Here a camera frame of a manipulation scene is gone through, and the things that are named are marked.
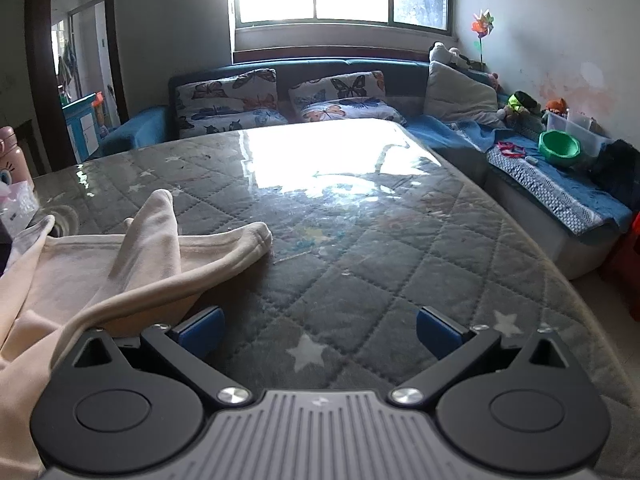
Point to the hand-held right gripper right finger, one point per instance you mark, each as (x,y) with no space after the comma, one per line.
(435,330)

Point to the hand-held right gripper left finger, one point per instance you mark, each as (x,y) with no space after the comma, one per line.
(202,327)

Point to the cream shirt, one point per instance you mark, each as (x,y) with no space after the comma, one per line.
(75,270)

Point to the grey quilted star table cover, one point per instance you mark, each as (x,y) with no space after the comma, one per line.
(350,260)

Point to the blue patterned blanket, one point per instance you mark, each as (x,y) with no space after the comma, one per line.
(550,185)

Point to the red plastic stool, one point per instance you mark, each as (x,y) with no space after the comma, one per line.
(627,265)

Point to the butterfly print pillow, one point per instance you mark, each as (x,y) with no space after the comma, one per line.
(345,87)
(225,121)
(225,90)
(350,109)

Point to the clear plastic bag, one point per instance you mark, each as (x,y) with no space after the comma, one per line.
(17,205)

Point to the green plastic bowl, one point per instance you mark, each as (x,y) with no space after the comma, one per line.
(560,146)

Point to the blue cabinet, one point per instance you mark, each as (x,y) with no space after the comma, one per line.
(82,125)

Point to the grey cushion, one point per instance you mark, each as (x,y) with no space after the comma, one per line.
(460,92)

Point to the black bag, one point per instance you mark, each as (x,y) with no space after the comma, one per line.
(615,170)

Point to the green yellow plush toy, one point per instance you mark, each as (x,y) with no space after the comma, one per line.
(517,102)

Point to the clear plastic storage box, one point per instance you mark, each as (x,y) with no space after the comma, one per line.
(592,135)

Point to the orange plush toy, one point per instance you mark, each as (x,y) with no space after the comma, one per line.
(556,105)

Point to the white plush toy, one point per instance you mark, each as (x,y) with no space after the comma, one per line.
(442,52)

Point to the blue sofa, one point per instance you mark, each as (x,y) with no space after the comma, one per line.
(310,66)

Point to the colourful pinwheel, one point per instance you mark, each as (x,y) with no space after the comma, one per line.
(482,24)

